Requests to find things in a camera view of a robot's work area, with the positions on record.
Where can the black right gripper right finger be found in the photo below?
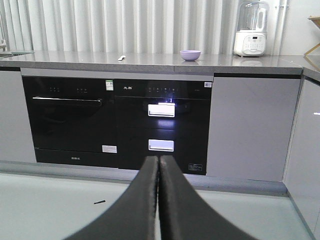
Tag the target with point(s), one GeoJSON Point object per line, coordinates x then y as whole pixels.
{"type": "Point", "coordinates": [184, 215]}

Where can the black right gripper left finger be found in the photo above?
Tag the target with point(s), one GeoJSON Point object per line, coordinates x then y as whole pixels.
{"type": "Point", "coordinates": [132, 215]}

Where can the purple plastic bowl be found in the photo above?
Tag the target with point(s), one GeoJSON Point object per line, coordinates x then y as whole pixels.
{"type": "Point", "coordinates": [190, 55]}

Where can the small black floor strip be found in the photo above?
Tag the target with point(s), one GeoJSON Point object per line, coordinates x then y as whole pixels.
{"type": "Point", "coordinates": [99, 202]}

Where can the black disinfection drawer cabinet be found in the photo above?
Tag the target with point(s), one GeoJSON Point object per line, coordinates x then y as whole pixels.
{"type": "Point", "coordinates": [163, 117]}

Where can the black built-in dishwasher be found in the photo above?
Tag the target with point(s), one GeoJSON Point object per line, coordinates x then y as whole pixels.
{"type": "Point", "coordinates": [72, 120]}

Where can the grey cabinet door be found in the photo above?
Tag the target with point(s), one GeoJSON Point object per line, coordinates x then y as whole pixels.
{"type": "Point", "coordinates": [250, 127]}

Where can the white pleated curtain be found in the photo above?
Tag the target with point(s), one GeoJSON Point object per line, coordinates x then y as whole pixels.
{"type": "Point", "coordinates": [123, 26]}

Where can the wooden rack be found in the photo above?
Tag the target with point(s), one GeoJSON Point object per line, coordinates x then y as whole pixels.
{"type": "Point", "coordinates": [314, 36]}

